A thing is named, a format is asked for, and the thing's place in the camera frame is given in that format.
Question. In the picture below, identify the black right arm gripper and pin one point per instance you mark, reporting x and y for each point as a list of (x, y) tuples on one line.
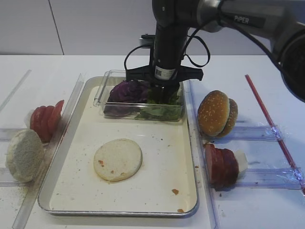
[(165, 67)]

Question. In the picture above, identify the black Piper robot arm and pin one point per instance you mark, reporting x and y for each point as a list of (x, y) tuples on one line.
[(277, 27)]

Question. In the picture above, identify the green lettuce in box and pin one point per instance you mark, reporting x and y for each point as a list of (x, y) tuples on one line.
[(156, 110)]

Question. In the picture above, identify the round bread slice on tray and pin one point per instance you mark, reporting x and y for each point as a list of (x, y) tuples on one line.
[(117, 160)]

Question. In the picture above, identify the sliced red meat patties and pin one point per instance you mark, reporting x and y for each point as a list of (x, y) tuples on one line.
[(222, 167)]

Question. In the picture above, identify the red tomato slices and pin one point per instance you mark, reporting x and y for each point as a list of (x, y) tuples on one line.
[(45, 119)]

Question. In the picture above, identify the white upright bread slice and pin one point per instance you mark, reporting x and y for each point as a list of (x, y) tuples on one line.
[(24, 155)]

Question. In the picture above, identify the metal baking tray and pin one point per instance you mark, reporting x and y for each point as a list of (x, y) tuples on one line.
[(164, 186)]

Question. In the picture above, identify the clear plastic vegetable box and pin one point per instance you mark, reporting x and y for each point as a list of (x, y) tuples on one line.
[(109, 81)]

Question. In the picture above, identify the purple cabbage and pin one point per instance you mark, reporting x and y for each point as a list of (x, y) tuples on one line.
[(135, 92)]

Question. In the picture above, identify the sesame burger bun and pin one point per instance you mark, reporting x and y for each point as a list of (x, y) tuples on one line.
[(217, 114)]

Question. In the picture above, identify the red thin strip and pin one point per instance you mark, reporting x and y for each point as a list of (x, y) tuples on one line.
[(276, 131)]

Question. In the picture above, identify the clear right upper pusher track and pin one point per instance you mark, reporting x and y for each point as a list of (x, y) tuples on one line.
[(250, 131)]

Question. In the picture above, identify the clear pusher track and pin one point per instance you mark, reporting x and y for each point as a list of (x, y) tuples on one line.
[(7, 180), (290, 178), (250, 131)]

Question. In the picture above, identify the clear right lower pusher track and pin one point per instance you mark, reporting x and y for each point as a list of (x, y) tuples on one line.
[(290, 178)]

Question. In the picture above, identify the clear left lower pusher track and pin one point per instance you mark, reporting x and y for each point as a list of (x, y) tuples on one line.
[(7, 180)]

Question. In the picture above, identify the clear acrylic right rail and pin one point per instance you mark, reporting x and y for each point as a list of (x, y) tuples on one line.
[(213, 217)]

